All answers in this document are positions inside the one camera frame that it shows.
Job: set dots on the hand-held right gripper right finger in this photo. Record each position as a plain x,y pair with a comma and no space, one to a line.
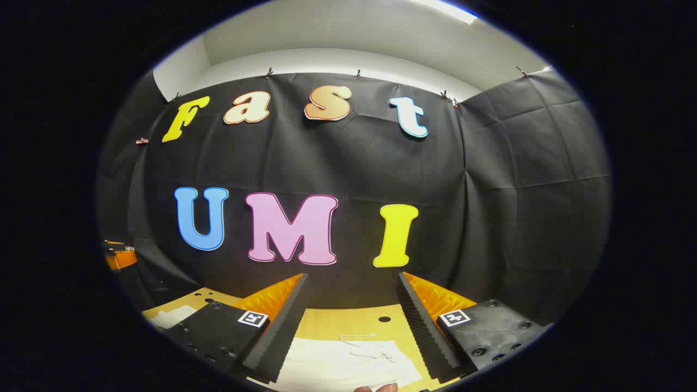
422,332

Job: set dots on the black backdrop cloth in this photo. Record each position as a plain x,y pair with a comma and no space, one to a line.
337,163

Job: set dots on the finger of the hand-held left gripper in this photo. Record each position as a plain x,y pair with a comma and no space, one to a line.
122,260

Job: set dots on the white jeans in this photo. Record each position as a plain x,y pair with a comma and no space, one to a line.
337,365

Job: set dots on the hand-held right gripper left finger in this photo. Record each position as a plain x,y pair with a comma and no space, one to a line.
283,337

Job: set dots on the ceiling light panel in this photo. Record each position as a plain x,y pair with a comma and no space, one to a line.
447,11

